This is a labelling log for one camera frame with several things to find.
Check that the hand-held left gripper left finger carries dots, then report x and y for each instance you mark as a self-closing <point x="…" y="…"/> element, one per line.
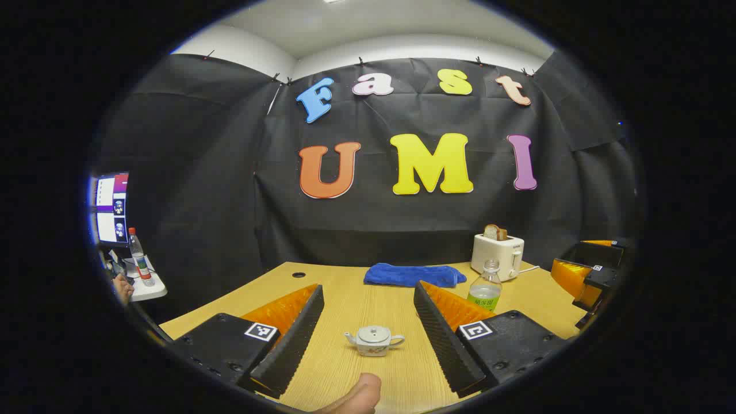
<point x="293" y="345"/>

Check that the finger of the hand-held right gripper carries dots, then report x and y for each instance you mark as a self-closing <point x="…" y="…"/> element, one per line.
<point x="601" y="253"/>
<point x="601" y="279"/>

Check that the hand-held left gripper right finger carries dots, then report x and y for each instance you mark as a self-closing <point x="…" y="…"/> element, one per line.
<point x="443" y="345"/>

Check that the white ceramic teacup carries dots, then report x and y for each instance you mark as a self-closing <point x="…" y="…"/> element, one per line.
<point x="374" y="348"/>

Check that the green label water bottle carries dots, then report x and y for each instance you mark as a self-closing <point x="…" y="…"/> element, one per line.
<point x="486" y="284"/>

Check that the red cap plastic bottle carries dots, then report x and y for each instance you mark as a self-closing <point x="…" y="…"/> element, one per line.
<point x="138" y="253"/>

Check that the blue folded towel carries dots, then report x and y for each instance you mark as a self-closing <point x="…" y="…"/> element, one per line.
<point x="414" y="275"/>

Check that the white toaster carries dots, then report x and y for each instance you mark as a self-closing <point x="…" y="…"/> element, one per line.
<point x="497" y="256"/>

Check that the pale bread slice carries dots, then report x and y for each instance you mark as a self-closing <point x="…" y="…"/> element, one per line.
<point x="491" y="232"/>

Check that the white side table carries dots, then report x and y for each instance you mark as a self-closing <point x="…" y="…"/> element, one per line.
<point x="150" y="290"/>

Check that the black backdrop cloth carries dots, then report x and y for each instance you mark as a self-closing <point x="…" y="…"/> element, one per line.
<point x="230" y="201"/>

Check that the computer monitor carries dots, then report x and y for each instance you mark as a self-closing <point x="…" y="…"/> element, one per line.
<point x="106" y="201"/>

